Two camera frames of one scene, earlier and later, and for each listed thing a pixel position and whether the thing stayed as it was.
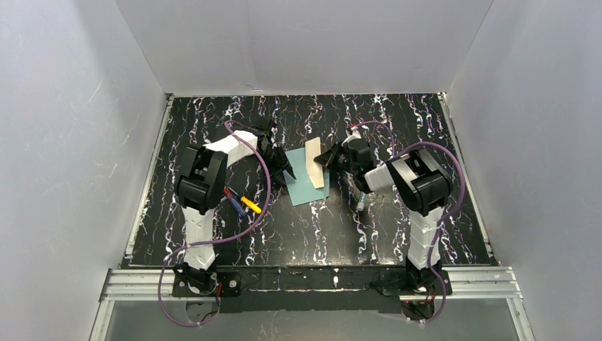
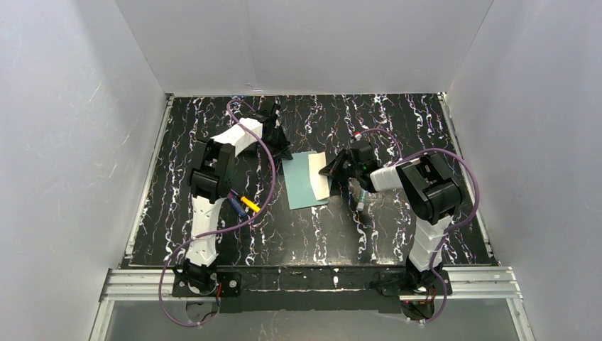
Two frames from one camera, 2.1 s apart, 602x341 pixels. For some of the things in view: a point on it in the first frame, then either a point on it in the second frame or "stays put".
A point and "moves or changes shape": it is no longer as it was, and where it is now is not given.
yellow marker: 251,205 stays put
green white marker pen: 360,204 stays put
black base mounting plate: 310,289 stays put
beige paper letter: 315,170 moves or changes shape
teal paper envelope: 302,189 moves or changes shape
